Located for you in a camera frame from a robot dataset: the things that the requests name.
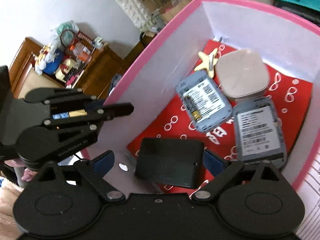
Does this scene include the gold star hair clip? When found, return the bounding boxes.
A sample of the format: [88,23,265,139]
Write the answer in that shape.
[194,48,219,79]

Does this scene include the cluttered toys on cabinet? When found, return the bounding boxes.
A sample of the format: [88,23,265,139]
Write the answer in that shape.
[34,21,107,88]

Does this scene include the grey pocket router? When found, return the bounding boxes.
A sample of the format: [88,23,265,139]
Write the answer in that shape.
[176,70,233,133]
[233,96,287,168]

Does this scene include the cream knitted cardigan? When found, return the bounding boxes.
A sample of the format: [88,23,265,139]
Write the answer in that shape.
[87,0,201,33]

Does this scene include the grey pocket router open back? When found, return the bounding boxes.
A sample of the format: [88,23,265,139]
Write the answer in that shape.
[176,70,233,133]

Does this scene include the wooden side cabinet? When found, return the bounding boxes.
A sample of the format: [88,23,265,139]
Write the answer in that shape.
[9,37,128,99]

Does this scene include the pink cardboard box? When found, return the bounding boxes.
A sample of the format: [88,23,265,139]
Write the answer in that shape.
[86,0,319,195]

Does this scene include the pink square compact case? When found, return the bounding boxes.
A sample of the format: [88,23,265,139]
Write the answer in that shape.
[215,49,270,101]

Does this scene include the black suitcase under handbag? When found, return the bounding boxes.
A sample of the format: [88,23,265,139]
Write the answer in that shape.
[273,0,320,26]

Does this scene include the black rectangular battery cover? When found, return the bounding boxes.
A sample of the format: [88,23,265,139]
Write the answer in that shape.
[135,138,204,189]

